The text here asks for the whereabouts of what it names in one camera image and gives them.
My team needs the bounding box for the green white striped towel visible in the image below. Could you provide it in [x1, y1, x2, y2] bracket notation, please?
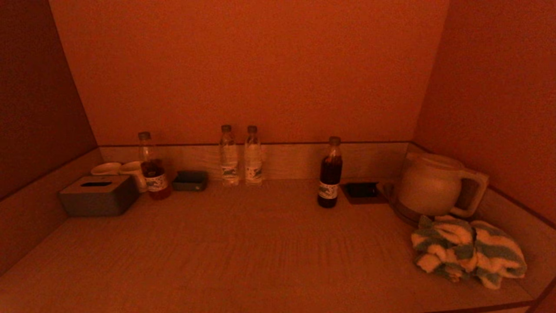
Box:
[411, 215, 527, 290]

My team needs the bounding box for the clear water bottle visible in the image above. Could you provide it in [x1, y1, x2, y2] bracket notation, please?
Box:
[244, 125, 264, 186]
[219, 125, 240, 186]

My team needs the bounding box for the full dark tea bottle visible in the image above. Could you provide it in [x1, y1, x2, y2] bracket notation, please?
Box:
[318, 136, 343, 208]

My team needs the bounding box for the small black box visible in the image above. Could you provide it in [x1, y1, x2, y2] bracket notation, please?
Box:
[345, 182, 379, 198]

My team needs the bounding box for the small blue plastic tray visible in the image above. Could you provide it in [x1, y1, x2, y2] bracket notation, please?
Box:
[172, 170, 209, 192]

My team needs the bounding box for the brown square coaster tray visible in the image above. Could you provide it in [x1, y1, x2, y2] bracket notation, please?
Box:
[340, 182, 388, 205]

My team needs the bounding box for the half-full amber tea bottle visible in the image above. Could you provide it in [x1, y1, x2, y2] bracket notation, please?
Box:
[138, 131, 172, 200]

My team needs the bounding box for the white electric kettle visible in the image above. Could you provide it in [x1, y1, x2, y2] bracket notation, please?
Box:
[397, 153, 490, 219]

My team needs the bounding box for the white ceramic cup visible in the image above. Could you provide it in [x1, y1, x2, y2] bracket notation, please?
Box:
[90, 162, 122, 176]

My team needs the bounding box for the grey-blue tissue box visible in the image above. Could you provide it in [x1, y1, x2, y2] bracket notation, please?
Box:
[59, 175, 139, 217]

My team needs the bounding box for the white ceramic mug with handle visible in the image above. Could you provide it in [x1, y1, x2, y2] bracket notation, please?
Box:
[119, 161, 149, 193]

